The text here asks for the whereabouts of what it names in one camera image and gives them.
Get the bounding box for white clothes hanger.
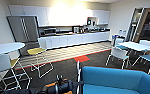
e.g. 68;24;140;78
75;60;83;94

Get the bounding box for yellow chair white legs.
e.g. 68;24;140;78
26;47;55;79

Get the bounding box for white lower kitchen cabinets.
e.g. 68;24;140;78
38;30;111;50

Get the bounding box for white kitchen cabinets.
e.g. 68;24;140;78
8;4;111;28
38;30;111;50

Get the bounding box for large blue sofa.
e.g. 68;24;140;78
80;65;150;94

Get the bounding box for black microwave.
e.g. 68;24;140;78
42;28;58;36

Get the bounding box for stainless steel refrigerator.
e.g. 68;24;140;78
6;15;41;44

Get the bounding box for black coffee machine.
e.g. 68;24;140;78
86;16;98;27

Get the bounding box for white upper kitchen cabinets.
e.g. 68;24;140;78
8;4;111;28

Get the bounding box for square white table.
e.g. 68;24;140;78
117;40;150;53

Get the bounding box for teal chair white legs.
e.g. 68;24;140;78
132;53;150;75

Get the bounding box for wooden framed glass door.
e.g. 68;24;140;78
130;6;150;44

